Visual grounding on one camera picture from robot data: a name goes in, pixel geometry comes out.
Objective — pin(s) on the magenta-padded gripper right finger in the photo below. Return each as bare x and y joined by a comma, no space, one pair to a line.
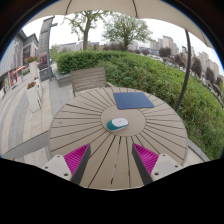
147,159

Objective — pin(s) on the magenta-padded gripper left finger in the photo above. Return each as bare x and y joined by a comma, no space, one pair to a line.
76,159

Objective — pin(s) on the white and teal computer mouse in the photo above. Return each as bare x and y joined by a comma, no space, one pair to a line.
118,123

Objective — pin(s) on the blue rectangular mouse pad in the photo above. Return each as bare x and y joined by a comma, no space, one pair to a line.
133,100

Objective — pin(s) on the white planter with orange flowers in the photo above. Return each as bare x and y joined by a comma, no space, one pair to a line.
32,96

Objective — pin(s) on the brown slatted outdoor chair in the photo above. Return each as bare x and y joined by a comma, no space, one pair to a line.
88,79

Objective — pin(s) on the green trimmed hedge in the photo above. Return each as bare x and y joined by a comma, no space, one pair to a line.
150,76

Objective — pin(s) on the dark curved parasol pole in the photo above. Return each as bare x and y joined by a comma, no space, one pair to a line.
186,70

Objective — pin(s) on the white planter with red flowers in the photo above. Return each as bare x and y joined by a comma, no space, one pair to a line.
33,68

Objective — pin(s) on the distant apartment buildings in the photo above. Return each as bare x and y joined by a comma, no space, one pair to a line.
168,42

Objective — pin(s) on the grey storefront building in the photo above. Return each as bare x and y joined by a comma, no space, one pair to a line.
13,58

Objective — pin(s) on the tall grey sign pillar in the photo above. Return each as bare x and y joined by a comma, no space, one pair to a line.
43,43

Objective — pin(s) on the thin-crowned tree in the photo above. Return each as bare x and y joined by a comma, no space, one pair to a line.
86,31

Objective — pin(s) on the round-crowned tree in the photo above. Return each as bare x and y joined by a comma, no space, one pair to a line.
126,28

